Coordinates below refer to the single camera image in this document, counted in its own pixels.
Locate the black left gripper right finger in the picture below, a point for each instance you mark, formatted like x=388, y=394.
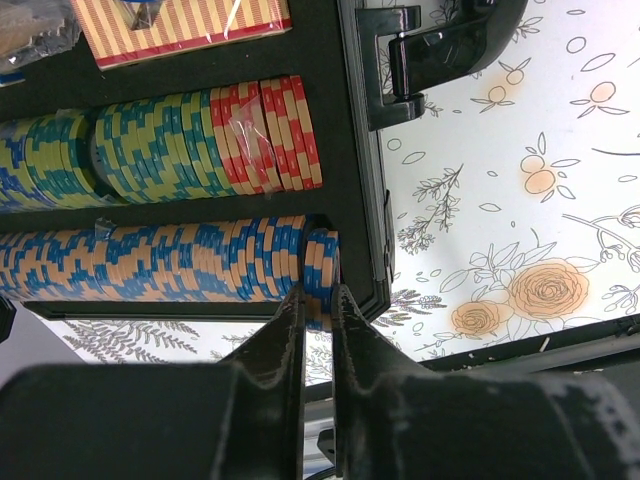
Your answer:
x=396, y=419

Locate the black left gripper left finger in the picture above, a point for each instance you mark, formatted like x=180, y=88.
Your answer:
x=238, y=418

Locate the blue 10 chip stack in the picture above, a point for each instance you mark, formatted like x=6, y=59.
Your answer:
x=321, y=272

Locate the red Texas Holdem card deck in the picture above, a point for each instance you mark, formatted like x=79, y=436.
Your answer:
x=121, y=33

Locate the blue card deck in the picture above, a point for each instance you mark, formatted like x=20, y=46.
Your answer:
x=11, y=78

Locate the black poker set case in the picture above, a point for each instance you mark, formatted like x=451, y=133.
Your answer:
x=363, y=70

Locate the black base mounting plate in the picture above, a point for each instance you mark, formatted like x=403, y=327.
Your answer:
x=605, y=349

